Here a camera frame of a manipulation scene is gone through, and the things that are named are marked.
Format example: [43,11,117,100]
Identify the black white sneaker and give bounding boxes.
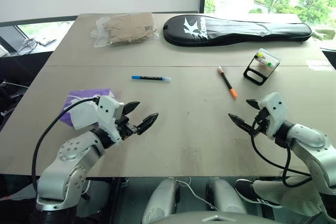
[235,178,283,209]

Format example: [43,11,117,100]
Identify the silver robot leg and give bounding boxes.
[205,177,248,216]
[141,177,182,224]

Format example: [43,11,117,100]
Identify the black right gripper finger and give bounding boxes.
[246,99,262,111]
[228,113,253,134]

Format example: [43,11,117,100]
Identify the grey cable bundle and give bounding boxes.
[16,38,39,57]

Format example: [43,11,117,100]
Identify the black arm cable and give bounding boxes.
[250,108,314,188]
[31,97,102,190]

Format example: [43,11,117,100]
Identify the thin white cable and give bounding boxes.
[175,177,219,212]

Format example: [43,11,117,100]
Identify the green cloth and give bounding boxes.
[311,28,336,42]

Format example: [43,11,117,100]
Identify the white flat device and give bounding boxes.
[37,37,57,47]

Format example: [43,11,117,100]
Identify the orange marker pen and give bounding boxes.
[217,66,238,100]

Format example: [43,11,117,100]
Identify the silver right robot leg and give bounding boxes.
[205,177,248,216]

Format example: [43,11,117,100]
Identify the beige trouser leg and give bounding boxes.
[251,175,336,222]

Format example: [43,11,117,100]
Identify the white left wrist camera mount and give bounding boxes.
[96,95,125,145]

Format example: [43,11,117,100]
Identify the blue marker pen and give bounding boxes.
[131,75,172,83]

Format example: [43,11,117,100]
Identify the plastic bag with brown paper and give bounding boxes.
[90,11,161,49]

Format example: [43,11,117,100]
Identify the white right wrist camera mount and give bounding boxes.
[258,92,289,138]

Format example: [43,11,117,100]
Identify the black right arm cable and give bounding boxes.
[250,108,314,188]

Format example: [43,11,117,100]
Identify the black racket bag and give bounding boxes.
[162,15,313,48]

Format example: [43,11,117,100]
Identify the silver left robot leg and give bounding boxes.
[141,177,182,224]

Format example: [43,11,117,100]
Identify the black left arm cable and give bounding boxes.
[31,97,102,190]

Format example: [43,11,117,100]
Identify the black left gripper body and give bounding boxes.
[114,115,139,140]

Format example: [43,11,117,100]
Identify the purple cloth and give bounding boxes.
[59,88,119,128]

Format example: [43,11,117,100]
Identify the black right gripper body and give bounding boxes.
[249,108,271,134]

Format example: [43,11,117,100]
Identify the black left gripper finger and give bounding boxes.
[123,101,141,118]
[135,112,160,136]

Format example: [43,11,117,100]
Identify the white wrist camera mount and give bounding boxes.
[258,92,289,138]
[96,95,125,145]

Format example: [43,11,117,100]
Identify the clear box of markers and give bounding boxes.
[243,48,282,87]

